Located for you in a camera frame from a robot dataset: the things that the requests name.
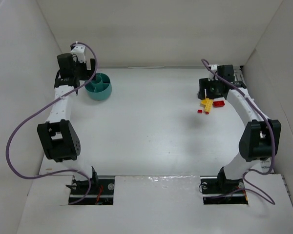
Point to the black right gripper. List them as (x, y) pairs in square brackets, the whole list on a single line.
[(207, 88)]

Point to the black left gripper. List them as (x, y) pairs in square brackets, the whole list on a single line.
[(92, 67)]

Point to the red large lego brick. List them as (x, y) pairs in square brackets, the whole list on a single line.
[(218, 104)]

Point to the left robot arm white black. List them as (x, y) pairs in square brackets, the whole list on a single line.
[(59, 140)]

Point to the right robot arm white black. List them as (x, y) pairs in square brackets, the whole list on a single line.
[(238, 166)]

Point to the yellow lego brick upside down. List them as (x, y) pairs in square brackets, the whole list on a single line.
[(207, 101)]

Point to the yellow long lego plate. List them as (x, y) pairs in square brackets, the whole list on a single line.
[(208, 108)]

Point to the teal divided round container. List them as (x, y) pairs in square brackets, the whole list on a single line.
[(100, 88)]

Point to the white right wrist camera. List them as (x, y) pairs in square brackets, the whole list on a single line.
[(213, 71)]

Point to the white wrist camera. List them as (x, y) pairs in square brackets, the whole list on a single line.
[(213, 71), (78, 51)]

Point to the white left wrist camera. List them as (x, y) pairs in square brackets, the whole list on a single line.
[(78, 51)]

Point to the aluminium side rail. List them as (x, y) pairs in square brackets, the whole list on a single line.
[(266, 168)]

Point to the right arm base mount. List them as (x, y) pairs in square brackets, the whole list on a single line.
[(216, 194)]

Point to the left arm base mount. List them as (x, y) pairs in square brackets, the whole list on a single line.
[(101, 193)]

